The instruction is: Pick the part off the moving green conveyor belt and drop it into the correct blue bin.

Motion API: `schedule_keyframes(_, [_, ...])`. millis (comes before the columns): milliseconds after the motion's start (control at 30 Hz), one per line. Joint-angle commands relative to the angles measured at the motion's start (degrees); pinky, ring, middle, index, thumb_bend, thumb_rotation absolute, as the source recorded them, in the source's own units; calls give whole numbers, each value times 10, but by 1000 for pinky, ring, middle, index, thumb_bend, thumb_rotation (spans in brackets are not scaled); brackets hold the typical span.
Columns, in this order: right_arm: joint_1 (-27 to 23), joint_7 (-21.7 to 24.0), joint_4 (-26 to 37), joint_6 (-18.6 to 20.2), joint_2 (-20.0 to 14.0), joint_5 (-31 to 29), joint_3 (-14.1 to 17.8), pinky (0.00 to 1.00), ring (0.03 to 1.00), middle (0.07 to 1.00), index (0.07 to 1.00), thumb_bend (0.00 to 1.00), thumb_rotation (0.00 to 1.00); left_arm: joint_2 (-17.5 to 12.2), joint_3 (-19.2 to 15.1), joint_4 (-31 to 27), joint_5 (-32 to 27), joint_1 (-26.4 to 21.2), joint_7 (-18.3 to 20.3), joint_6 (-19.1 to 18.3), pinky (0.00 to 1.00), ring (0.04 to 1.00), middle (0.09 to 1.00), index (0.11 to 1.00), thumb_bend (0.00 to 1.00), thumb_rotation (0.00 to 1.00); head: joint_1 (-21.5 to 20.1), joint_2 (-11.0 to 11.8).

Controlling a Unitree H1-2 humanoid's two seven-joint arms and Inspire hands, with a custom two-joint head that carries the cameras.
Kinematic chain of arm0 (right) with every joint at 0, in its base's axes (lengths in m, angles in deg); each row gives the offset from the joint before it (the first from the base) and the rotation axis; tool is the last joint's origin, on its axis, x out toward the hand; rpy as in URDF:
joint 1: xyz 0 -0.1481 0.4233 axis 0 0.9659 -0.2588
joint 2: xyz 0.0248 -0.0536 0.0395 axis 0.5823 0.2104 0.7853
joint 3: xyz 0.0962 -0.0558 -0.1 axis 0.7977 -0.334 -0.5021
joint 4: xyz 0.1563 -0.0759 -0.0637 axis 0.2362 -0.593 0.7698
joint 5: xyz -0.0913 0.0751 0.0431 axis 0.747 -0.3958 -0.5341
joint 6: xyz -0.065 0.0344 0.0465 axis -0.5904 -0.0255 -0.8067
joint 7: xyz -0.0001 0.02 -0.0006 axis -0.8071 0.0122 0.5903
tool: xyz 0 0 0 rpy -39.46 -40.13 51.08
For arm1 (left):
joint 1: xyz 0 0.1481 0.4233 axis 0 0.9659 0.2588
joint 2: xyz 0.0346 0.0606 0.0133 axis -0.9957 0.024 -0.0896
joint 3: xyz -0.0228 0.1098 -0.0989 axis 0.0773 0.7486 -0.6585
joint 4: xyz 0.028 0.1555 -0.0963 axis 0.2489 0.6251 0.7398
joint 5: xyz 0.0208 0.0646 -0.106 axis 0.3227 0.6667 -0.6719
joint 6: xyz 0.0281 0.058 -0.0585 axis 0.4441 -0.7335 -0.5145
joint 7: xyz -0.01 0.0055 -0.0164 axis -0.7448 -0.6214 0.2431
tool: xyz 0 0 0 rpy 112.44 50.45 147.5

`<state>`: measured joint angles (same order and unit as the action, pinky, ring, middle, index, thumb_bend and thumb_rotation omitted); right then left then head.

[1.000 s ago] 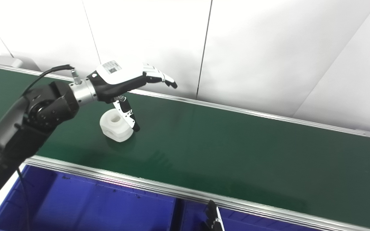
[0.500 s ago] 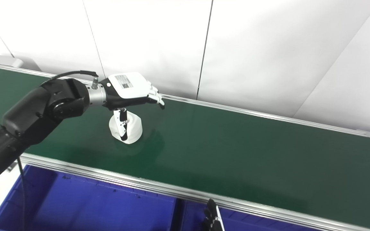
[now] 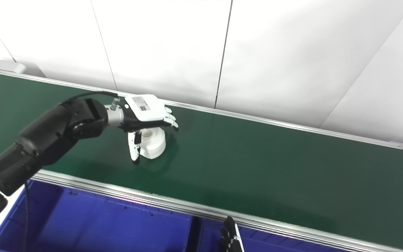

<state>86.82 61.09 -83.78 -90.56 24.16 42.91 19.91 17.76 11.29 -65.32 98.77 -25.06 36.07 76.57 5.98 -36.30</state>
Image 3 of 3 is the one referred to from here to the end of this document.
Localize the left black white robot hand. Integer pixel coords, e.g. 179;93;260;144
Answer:
119;94;179;165

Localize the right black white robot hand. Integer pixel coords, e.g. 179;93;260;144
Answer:
219;216;245;252

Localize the white stepped round part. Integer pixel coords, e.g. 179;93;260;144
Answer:
140;127;166;160

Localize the blue bin with black parts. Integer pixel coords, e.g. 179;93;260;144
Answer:
195;219;352;252

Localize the green conveyor belt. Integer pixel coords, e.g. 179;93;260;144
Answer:
0;71;403;251
0;59;403;252

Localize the blue bin with white parts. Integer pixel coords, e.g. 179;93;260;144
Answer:
0;180;193;252

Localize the grey conveyor end cover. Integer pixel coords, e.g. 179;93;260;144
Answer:
0;58;27;75

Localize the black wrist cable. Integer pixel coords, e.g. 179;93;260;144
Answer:
61;91;121;106

